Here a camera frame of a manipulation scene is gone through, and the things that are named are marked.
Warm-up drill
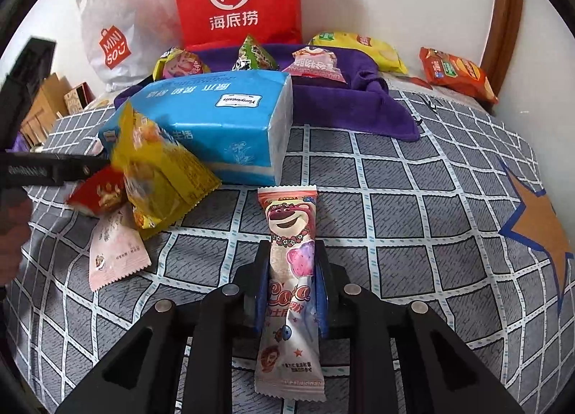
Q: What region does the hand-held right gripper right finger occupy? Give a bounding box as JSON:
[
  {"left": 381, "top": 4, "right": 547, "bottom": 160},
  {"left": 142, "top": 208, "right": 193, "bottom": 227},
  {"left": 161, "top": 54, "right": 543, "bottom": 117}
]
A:
[{"left": 313, "top": 241, "right": 524, "bottom": 414}]

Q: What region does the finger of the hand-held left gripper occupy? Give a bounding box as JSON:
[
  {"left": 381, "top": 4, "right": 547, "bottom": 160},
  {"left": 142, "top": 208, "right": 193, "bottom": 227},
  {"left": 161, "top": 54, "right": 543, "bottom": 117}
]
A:
[{"left": 0, "top": 152, "right": 113, "bottom": 187}]

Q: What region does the large yellow snack packet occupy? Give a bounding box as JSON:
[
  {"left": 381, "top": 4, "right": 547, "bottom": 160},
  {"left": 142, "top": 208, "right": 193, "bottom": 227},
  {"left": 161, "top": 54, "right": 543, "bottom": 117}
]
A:
[{"left": 110, "top": 102, "right": 222, "bottom": 240}]

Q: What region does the white plastic shopping bag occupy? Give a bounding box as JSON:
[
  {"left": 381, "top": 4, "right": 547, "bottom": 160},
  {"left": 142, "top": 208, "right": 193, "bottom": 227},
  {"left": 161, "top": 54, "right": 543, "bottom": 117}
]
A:
[{"left": 75, "top": 0, "right": 180, "bottom": 93}]

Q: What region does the long pink lollipop packet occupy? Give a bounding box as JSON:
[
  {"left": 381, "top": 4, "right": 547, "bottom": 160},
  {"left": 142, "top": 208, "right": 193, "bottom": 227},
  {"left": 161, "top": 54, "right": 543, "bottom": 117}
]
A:
[{"left": 254, "top": 186, "right": 327, "bottom": 402}]

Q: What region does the blue tissue pack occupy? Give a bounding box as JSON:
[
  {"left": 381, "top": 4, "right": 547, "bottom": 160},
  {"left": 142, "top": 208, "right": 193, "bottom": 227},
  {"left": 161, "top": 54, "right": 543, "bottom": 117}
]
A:
[{"left": 98, "top": 70, "right": 294, "bottom": 187}]

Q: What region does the green triangular snack packet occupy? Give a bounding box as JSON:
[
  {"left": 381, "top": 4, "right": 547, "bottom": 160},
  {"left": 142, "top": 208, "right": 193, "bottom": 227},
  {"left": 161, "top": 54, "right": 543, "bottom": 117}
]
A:
[{"left": 231, "top": 35, "right": 279, "bottom": 71}]

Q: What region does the brown wooden door frame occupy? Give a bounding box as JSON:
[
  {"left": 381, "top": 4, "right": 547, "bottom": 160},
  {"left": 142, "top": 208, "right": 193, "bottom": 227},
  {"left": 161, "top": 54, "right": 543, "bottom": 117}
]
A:
[{"left": 476, "top": 0, "right": 526, "bottom": 96}]

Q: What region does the pink triangular snack packet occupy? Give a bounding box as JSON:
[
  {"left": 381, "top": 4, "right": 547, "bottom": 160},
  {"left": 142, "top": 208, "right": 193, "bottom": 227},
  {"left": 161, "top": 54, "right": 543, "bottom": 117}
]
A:
[{"left": 281, "top": 46, "right": 348, "bottom": 83}]

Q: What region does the pale pink packet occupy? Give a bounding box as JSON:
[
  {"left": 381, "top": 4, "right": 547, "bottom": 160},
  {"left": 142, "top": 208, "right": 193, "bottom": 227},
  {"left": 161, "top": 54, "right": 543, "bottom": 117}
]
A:
[{"left": 88, "top": 205, "right": 152, "bottom": 293}]

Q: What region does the red snack packet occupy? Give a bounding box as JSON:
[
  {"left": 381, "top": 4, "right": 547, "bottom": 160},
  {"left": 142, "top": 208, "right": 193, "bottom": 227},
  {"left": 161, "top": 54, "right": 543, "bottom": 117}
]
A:
[{"left": 67, "top": 167, "right": 129, "bottom": 217}]

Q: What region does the pink packet with blue logo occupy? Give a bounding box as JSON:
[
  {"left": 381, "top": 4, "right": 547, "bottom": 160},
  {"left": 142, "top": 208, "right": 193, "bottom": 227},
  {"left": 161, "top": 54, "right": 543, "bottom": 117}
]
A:
[{"left": 162, "top": 52, "right": 211, "bottom": 79}]

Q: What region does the orange chips bag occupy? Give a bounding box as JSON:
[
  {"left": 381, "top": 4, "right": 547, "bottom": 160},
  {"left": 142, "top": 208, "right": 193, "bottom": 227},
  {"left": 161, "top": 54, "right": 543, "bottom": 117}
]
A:
[{"left": 419, "top": 47, "right": 499, "bottom": 104}]

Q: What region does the purple fabric storage bin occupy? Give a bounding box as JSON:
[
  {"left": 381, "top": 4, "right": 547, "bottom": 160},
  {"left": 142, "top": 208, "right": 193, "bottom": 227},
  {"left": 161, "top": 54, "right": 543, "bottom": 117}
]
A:
[{"left": 114, "top": 42, "right": 420, "bottom": 142}]

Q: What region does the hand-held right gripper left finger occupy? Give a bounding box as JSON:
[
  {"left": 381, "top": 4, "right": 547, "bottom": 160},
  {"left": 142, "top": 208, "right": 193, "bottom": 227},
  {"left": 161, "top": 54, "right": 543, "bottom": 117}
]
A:
[{"left": 56, "top": 241, "right": 275, "bottom": 414}]

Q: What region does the yellow chips bag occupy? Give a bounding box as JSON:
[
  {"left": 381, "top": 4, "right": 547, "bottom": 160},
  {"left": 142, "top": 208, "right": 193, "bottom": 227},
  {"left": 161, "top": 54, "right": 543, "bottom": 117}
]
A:
[{"left": 308, "top": 32, "right": 409, "bottom": 74}]

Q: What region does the small brown patterned box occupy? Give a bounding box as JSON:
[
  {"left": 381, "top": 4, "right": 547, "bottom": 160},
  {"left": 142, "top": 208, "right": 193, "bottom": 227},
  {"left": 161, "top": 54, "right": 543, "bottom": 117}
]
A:
[{"left": 63, "top": 85, "right": 93, "bottom": 116}]

